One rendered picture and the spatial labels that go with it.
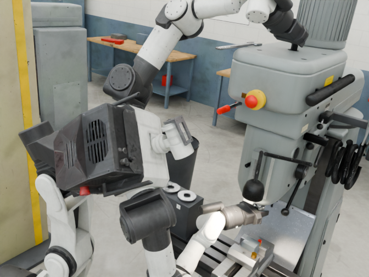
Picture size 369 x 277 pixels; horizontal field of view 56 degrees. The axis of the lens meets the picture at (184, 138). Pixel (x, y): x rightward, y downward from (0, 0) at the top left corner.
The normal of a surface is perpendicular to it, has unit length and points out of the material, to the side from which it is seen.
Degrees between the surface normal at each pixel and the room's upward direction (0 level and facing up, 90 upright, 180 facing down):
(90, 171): 64
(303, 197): 90
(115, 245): 0
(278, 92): 90
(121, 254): 0
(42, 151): 90
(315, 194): 90
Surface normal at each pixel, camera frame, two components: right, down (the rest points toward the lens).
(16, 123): 0.79, 0.32
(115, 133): 0.87, -0.27
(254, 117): -0.60, 0.27
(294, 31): 0.57, 0.39
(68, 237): -0.36, 0.35
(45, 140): 0.31, -0.83
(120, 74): -0.31, -0.13
